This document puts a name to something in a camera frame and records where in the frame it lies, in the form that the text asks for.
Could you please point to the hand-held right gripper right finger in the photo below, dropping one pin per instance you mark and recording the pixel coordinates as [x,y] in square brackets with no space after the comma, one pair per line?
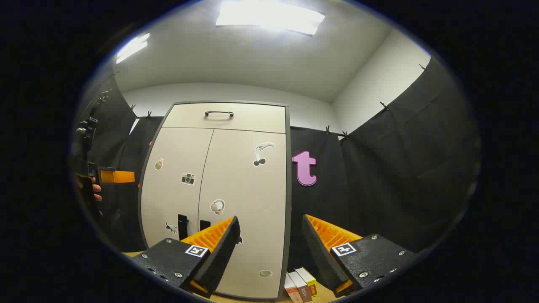
[320,256]

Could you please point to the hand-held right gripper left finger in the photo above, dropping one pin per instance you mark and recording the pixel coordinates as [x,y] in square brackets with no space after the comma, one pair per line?
[223,252]

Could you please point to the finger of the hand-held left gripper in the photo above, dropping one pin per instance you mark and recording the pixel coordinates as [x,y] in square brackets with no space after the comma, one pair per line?
[120,176]

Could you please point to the cabinet door with camera sticker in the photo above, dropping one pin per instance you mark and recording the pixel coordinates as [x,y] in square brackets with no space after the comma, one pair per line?
[172,198]

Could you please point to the cabinet door with headphone sticker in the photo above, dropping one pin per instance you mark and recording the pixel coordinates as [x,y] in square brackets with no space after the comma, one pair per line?
[248,189]

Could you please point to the double-door shoe cabinet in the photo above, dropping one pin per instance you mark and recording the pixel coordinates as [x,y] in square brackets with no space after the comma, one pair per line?
[288,189]

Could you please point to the beige cabinet drawer front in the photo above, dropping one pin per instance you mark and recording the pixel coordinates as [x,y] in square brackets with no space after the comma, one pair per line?
[252,120]

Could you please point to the brown book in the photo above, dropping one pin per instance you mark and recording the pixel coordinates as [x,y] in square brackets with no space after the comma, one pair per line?
[301,286]

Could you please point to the small ceiling light panel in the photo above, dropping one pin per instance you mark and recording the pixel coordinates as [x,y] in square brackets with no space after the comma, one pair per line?
[132,48]

